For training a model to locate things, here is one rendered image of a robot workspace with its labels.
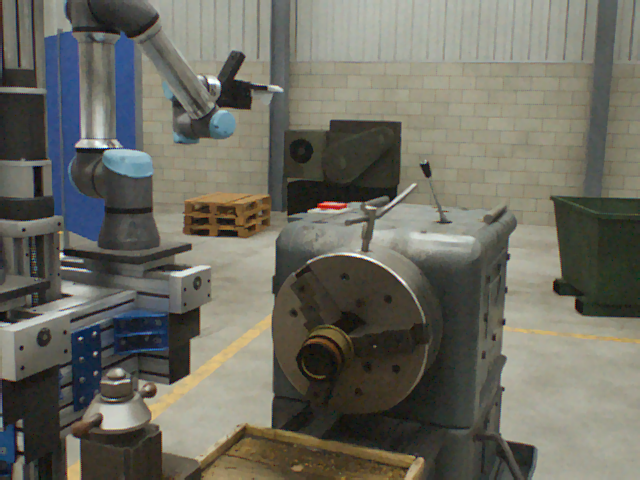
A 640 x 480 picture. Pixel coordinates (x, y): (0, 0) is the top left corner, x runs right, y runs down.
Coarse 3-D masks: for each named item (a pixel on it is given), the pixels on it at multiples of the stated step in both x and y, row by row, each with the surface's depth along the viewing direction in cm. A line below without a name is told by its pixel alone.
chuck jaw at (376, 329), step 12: (384, 324) 134; (396, 324) 132; (408, 324) 131; (420, 324) 131; (348, 336) 128; (360, 336) 127; (372, 336) 128; (384, 336) 129; (396, 336) 129; (408, 336) 128; (420, 336) 131; (360, 348) 127; (372, 348) 128; (384, 348) 128; (396, 348) 129; (408, 348) 128
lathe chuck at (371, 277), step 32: (320, 256) 137; (352, 256) 134; (384, 256) 137; (288, 288) 140; (352, 288) 135; (384, 288) 132; (416, 288) 134; (288, 320) 141; (384, 320) 133; (416, 320) 131; (288, 352) 142; (416, 352) 132; (352, 384) 137; (384, 384) 135
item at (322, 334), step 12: (324, 324) 128; (312, 336) 125; (324, 336) 124; (336, 336) 125; (300, 348) 124; (312, 348) 122; (324, 348) 122; (336, 348) 123; (348, 348) 126; (300, 360) 124; (312, 360) 128; (324, 360) 130; (336, 360) 122; (348, 360) 126; (300, 372) 125; (312, 372) 125; (324, 372) 126; (336, 372) 122
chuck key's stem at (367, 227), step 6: (366, 210) 135; (372, 210) 135; (372, 216) 135; (366, 222) 136; (372, 222) 136; (366, 228) 136; (372, 228) 136; (366, 234) 136; (372, 234) 136; (366, 240) 136; (366, 246) 137; (366, 252) 137
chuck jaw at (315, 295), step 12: (300, 276) 139; (312, 276) 136; (300, 288) 134; (312, 288) 133; (324, 288) 137; (300, 300) 135; (312, 300) 131; (324, 300) 134; (312, 312) 132; (324, 312) 131; (336, 312) 135; (312, 324) 130
